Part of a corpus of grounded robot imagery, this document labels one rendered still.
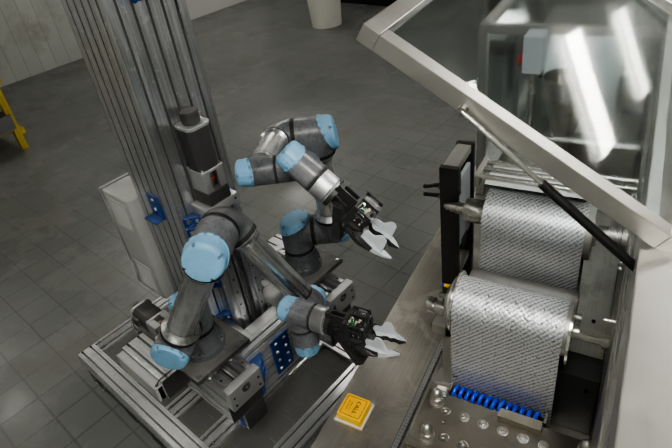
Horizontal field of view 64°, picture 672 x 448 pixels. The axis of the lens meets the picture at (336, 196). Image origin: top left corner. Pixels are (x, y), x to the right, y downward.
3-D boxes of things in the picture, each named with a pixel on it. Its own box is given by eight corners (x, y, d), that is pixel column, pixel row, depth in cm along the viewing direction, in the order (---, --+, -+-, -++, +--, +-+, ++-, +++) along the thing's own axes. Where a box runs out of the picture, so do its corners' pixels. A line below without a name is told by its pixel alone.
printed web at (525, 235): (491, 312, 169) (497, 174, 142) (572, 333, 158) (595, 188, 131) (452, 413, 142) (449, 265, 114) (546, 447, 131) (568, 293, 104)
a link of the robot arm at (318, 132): (314, 230, 213) (289, 110, 179) (352, 226, 212) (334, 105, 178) (314, 252, 204) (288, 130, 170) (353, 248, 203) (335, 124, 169)
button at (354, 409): (349, 397, 150) (348, 392, 149) (371, 406, 147) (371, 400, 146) (337, 418, 145) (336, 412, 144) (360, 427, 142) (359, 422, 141)
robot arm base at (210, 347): (173, 349, 185) (164, 329, 179) (208, 322, 194) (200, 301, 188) (199, 370, 176) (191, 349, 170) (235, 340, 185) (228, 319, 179)
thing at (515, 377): (452, 382, 136) (451, 331, 126) (551, 415, 125) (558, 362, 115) (451, 384, 135) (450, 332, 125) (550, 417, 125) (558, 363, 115)
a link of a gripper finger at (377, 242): (395, 255, 125) (368, 225, 126) (382, 266, 129) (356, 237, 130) (402, 249, 127) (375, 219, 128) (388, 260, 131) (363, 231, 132)
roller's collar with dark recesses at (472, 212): (469, 212, 147) (469, 192, 144) (491, 216, 145) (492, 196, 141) (462, 225, 143) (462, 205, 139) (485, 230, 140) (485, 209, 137)
